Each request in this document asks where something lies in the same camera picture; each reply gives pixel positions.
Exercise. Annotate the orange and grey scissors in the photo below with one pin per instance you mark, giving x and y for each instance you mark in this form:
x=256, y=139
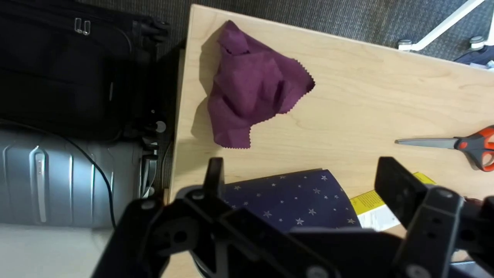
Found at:
x=463, y=146

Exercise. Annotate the dark blue star-print cloth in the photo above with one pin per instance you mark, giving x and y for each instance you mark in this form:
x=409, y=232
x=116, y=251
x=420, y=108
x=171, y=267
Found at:
x=297, y=200

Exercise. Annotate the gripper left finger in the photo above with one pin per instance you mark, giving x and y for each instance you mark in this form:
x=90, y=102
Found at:
x=185, y=227

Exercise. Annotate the yellow and white paper label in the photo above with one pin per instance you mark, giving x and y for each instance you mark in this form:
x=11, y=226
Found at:
x=376, y=210

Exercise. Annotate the white chair base with casters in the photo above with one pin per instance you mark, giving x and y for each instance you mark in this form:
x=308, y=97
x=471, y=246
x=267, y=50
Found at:
x=444, y=27

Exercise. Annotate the black fabric suitcase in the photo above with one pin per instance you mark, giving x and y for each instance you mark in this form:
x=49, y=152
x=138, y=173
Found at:
x=69, y=65

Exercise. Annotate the purple cloth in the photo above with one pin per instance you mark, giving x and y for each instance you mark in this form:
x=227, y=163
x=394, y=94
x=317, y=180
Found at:
x=251, y=88

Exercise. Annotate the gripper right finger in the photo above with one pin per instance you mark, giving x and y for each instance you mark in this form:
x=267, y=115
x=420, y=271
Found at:
x=428, y=216

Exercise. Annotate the silver hard-shell suitcase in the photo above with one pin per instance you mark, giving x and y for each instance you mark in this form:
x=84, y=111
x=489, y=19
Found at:
x=58, y=181

